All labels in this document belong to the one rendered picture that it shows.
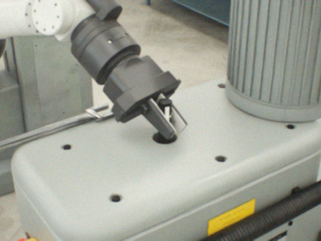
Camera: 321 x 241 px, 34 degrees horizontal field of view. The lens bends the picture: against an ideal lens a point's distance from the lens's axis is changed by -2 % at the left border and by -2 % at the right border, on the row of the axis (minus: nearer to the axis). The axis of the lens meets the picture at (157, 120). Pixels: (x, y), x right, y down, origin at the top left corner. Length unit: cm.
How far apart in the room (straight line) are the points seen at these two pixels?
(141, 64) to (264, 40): 19
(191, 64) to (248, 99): 474
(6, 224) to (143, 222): 298
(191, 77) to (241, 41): 448
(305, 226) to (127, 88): 44
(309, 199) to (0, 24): 59
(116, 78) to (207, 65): 483
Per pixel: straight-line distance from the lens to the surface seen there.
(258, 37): 83
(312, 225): 104
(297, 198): 86
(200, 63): 564
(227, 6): 668
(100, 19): 83
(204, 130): 84
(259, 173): 79
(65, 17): 82
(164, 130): 78
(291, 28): 81
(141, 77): 80
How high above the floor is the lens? 233
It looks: 31 degrees down
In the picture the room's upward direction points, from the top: straight up
